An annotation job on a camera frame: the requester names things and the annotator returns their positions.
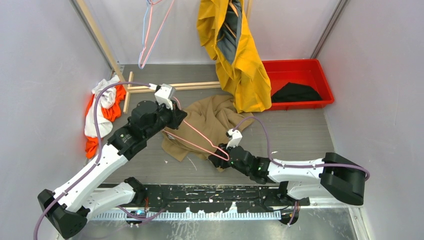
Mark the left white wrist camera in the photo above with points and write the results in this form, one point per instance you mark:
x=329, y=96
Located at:
x=163, y=94

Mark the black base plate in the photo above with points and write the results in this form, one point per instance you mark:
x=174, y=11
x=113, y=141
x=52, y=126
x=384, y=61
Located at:
x=212, y=198

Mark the tan brown garment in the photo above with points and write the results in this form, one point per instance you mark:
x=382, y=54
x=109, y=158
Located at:
x=205, y=119

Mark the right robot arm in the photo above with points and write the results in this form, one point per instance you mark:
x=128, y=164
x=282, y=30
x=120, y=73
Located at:
x=331, y=176

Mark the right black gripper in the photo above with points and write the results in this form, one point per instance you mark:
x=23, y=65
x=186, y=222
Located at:
x=219, y=162

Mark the orange cloth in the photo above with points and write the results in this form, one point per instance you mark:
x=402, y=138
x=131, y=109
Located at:
x=91, y=145

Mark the yellow pleated skirt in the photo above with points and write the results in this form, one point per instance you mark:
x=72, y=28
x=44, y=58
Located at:
x=238, y=66

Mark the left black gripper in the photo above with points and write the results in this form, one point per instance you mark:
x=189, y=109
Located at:
x=177, y=115

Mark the white cloth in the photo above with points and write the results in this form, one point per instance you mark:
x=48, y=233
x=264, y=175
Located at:
x=106, y=101

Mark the blue wire hanger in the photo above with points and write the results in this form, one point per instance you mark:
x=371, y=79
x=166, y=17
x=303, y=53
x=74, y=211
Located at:
x=146, y=27

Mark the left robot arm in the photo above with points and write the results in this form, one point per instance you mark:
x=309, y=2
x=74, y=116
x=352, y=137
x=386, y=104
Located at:
x=70, y=206

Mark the black garment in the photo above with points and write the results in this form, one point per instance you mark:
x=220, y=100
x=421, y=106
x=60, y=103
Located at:
x=295, y=92

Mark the aluminium rail frame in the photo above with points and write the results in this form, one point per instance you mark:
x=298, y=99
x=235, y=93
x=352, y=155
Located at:
x=200, y=212

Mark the red plastic bin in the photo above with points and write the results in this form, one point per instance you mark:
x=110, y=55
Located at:
x=306, y=72

